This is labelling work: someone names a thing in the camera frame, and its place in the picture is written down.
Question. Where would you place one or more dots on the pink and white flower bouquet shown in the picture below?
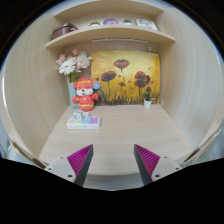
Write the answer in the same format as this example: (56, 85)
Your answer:
(68, 66)

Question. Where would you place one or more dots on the red plush toy figure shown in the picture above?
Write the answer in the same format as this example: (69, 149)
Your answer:
(86, 100)

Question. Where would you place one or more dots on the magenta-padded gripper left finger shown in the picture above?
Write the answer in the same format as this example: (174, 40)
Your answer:
(79, 160)

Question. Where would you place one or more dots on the yellow poppy flower painting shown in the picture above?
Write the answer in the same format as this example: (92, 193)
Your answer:
(130, 90)

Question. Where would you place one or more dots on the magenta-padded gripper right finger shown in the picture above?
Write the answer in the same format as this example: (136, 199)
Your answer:
(148, 160)

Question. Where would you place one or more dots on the white light bar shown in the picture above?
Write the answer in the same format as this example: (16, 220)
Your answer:
(120, 40)

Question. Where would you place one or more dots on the pale blue vase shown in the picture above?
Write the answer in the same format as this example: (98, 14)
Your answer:
(72, 95)

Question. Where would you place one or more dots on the wooden shelf unit with items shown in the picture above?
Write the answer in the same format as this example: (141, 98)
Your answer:
(110, 33)

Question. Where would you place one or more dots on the small potted plant white pot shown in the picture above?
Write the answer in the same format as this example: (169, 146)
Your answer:
(147, 103)

